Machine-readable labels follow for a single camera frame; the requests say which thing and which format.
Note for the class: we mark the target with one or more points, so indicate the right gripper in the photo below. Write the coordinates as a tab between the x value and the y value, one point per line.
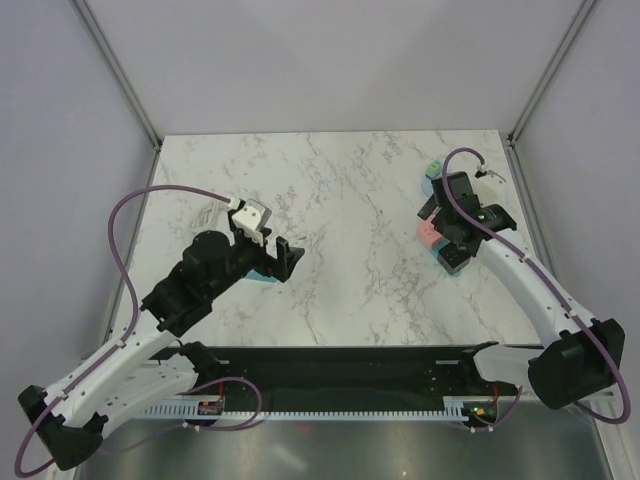
428	209

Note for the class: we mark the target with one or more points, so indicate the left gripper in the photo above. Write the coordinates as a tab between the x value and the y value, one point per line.
280	267

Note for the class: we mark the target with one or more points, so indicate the teal square adapter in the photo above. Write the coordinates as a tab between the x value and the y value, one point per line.
255	276

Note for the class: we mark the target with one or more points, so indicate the pink cube socket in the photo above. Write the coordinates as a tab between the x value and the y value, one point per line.
429	236

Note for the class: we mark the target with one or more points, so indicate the green plug adapter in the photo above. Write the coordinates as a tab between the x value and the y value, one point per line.
434	169

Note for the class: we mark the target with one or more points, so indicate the black cube socket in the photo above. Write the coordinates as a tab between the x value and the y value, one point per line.
455	260

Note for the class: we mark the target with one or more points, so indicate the blue round power strip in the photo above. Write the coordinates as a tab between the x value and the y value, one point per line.
426	186

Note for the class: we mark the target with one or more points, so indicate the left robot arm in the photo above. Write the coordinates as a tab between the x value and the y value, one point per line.
74	415

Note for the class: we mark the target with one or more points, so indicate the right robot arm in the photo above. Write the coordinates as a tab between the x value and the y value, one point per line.
580	355

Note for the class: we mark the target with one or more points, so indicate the teal triangular power strip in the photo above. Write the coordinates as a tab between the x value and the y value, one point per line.
450	272

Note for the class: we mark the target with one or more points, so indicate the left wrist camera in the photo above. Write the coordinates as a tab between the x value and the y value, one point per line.
250	218

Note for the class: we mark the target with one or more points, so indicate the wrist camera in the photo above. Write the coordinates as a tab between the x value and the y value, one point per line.
483	171
250	218

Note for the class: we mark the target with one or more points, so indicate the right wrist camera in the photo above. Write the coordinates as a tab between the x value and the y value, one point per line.
483	171

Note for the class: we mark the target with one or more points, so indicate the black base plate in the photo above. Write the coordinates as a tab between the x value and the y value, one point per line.
330	378

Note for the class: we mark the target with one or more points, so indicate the left aluminium frame post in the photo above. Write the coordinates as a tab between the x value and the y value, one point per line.
97	35

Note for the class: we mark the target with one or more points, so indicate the aluminium frame post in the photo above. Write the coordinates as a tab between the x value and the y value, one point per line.
567	41
97	35

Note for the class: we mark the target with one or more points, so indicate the white cable duct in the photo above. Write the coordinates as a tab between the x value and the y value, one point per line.
194	410

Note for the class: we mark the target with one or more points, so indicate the right aluminium frame post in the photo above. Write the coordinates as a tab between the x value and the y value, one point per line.
567	41

